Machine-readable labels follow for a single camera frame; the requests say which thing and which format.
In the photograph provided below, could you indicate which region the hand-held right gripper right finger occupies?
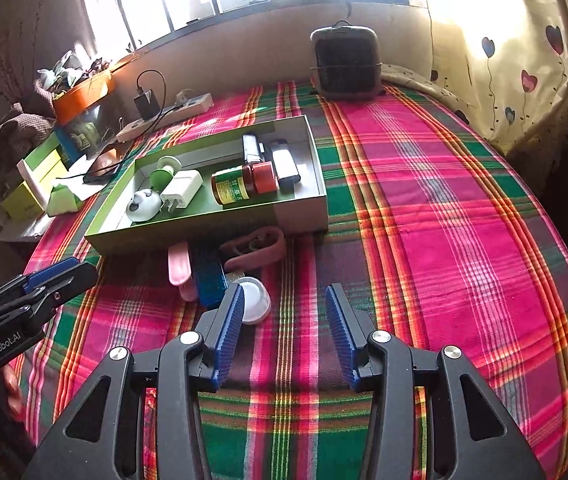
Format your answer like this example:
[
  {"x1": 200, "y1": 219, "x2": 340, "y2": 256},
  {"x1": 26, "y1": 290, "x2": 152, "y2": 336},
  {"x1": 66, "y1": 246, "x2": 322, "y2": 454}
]
[{"x1": 325, "y1": 282, "x2": 547, "y2": 480}]

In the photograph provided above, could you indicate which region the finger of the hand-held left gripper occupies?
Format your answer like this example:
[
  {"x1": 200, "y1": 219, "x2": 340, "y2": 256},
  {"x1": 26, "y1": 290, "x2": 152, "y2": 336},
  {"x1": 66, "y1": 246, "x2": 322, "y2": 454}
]
[
  {"x1": 0, "y1": 261, "x2": 100, "y2": 332},
  {"x1": 0, "y1": 256, "x2": 81, "y2": 311}
]

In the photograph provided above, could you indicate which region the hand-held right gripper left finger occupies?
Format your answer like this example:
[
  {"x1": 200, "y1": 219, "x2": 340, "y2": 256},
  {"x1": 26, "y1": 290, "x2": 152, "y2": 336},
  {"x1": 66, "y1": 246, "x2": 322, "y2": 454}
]
[{"x1": 34, "y1": 282, "x2": 246, "y2": 480}]

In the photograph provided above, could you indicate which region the white round jar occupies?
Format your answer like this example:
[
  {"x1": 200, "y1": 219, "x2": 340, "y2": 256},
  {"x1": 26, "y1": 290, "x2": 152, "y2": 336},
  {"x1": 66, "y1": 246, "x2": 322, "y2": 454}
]
[{"x1": 240, "y1": 277, "x2": 272, "y2": 324}]

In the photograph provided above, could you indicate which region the blue transparent plastic case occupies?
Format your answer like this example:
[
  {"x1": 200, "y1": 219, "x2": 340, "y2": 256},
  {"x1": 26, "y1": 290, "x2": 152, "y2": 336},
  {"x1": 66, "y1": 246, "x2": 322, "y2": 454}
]
[{"x1": 191, "y1": 245, "x2": 229, "y2": 310}]

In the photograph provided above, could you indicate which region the pale pink plastic clip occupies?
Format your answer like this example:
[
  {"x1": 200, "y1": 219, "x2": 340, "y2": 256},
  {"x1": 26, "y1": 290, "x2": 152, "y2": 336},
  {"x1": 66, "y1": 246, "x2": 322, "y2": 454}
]
[{"x1": 167, "y1": 241, "x2": 199, "y2": 302}]

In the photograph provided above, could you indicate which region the white dome-shaped gadget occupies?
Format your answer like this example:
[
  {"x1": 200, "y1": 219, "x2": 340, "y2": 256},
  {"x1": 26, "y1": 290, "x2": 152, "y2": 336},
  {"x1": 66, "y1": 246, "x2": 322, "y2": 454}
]
[{"x1": 126, "y1": 189, "x2": 162, "y2": 222}]

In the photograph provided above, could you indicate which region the pink strap holder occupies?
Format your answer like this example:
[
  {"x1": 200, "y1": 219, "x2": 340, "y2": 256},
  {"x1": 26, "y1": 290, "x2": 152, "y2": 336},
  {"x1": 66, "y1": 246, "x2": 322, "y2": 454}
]
[{"x1": 219, "y1": 226, "x2": 286, "y2": 272}]

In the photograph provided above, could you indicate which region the green cardboard box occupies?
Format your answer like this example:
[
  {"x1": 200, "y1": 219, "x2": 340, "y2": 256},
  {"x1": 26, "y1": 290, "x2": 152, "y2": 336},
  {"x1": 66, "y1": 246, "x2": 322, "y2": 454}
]
[{"x1": 84, "y1": 115, "x2": 329, "y2": 257}]

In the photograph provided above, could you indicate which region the green suction cup holder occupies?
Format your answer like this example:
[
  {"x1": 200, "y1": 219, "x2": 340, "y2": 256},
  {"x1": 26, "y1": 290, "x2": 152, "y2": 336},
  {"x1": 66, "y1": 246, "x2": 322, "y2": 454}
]
[{"x1": 150, "y1": 156, "x2": 182, "y2": 193}]

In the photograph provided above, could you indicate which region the white charger adapter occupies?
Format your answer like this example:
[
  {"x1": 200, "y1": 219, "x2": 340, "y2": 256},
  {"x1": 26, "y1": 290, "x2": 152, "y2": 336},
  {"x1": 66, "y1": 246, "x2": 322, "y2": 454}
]
[{"x1": 160, "y1": 170, "x2": 204, "y2": 211}]

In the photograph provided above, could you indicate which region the brown bottle with red cap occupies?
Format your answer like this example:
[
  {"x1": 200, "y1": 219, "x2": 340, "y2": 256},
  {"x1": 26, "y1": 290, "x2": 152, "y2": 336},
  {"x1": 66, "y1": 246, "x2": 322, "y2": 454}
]
[{"x1": 210, "y1": 161, "x2": 279, "y2": 207}]

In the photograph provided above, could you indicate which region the silver black rectangular gadget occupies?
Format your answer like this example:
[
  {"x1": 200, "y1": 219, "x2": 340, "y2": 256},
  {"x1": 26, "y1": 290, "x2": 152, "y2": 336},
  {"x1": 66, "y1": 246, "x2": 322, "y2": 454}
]
[{"x1": 266, "y1": 139, "x2": 300, "y2": 191}]

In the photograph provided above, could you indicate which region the black gadget with mesh side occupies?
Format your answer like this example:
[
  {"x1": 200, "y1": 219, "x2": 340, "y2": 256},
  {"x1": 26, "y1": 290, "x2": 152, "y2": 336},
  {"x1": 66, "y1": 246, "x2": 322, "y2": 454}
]
[{"x1": 241, "y1": 132, "x2": 266, "y2": 168}]

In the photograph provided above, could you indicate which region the white board shelf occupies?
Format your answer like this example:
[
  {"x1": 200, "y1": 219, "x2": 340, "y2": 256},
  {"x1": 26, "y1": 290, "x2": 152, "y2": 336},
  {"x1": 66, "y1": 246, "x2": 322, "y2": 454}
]
[{"x1": 0, "y1": 210, "x2": 60, "y2": 243}]

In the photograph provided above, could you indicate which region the light green tissue pack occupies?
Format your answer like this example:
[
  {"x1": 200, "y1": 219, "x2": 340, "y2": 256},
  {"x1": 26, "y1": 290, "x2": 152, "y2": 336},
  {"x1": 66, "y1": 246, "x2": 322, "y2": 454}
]
[{"x1": 46, "y1": 182, "x2": 85, "y2": 217}]

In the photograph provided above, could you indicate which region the yellow-green carton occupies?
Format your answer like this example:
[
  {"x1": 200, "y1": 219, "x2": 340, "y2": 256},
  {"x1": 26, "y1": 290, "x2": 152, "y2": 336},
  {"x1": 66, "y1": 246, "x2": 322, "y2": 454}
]
[{"x1": 0, "y1": 180, "x2": 52, "y2": 226}]

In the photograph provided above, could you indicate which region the white cream tube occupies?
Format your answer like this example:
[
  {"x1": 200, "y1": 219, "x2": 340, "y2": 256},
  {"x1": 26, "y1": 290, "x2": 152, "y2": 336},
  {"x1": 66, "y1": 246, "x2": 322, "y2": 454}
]
[{"x1": 16, "y1": 159, "x2": 52, "y2": 211}]

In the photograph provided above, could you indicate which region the white paper sheet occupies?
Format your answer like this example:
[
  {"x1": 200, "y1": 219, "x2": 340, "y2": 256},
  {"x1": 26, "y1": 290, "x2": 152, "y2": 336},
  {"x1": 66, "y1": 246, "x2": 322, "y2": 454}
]
[{"x1": 51, "y1": 152, "x2": 115, "y2": 198}]

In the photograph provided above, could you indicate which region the black smartphone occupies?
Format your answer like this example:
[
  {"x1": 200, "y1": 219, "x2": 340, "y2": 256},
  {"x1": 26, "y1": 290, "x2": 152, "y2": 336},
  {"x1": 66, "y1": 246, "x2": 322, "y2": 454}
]
[{"x1": 83, "y1": 144, "x2": 132, "y2": 183}]

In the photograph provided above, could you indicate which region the green carton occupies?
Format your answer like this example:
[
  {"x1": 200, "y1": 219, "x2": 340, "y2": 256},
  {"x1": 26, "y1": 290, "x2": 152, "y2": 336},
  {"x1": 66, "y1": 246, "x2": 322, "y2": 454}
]
[{"x1": 16, "y1": 132, "x2": 72, "y2": 186}]

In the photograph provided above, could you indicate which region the blue printed box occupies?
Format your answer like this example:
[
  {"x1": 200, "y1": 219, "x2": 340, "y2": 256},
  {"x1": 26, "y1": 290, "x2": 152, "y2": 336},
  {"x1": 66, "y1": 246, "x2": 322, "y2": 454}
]
[{"x1": 54, "y1": 105, "x2": 120, "y2": 166}]

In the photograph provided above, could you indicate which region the brown checked cloth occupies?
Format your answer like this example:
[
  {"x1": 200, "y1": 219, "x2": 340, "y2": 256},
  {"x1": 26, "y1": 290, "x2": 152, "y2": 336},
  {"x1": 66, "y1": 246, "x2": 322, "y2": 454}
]
[{"x1": 0, "y1": 80, "x2": 60, "y2": 171}]

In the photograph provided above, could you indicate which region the pink green plaid blanket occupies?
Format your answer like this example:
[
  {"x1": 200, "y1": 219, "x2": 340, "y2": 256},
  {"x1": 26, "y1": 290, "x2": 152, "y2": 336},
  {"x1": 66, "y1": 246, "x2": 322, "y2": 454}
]
[{"x1": 14, "y1": 80, "x2": 568, "y2": 480}]

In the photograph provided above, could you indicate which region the orange plastic bin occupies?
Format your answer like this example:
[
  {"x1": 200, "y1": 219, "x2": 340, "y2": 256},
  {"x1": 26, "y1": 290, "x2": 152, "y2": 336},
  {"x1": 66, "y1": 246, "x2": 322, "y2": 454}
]
[{"x1": 51, "y1": 72, "x2": 116, "y2": 126}]

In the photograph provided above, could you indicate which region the black charger brick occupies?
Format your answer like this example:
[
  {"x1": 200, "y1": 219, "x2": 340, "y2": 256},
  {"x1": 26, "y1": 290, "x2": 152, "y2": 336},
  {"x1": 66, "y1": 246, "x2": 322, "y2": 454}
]
[{"x1": 134, "y1": 89, "x2": 161, "y2": 121}]

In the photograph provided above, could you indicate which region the orange tray with clutter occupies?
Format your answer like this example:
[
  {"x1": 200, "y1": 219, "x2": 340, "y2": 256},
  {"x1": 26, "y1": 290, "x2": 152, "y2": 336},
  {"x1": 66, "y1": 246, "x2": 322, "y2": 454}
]
[{"x1": 38, "y1": 50, "x2": 115, "y2": 96}]

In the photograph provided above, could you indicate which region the white power strip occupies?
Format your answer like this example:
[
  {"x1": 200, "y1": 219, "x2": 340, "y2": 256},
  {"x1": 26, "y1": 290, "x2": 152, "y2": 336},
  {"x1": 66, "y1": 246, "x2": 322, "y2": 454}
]
[{"x1": 115, "y1": 92, "x2": 214, "y2": 143}]

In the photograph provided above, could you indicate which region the beige patterned bedding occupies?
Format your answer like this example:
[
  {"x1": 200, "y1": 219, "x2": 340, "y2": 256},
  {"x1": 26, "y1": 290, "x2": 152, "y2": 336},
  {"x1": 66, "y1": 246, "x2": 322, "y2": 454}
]
[{"x1": 381, "y1": 62, "x2": 480, "y2": 126}]

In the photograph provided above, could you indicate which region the grey black space heater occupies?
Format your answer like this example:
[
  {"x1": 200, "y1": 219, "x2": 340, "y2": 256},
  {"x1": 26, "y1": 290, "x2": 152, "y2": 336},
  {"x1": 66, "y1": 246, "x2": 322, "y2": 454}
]
[{"x1": 310, "y1": 20, "x2": 382, "y2": 100}]

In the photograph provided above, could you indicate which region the cream curtain with hearts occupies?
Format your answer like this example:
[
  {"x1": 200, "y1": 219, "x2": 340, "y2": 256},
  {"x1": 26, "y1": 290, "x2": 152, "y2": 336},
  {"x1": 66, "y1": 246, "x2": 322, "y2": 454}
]
[{"x1": 426, "y1": 0, "x2": 568, "y2": 156}]

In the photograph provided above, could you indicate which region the black charger cable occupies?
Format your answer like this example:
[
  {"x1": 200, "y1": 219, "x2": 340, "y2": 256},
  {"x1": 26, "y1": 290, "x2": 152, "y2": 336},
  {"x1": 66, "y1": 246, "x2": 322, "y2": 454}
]
[{"x1": 136, "y1": 70, "x2": 168, "y2": 113}]

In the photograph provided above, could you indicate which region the black heater cord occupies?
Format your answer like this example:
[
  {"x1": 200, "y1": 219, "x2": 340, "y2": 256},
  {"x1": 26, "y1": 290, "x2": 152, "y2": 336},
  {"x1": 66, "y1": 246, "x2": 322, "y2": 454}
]
[{"x1": 340, "y1": 0, "x2": 366, "y2": 23}]

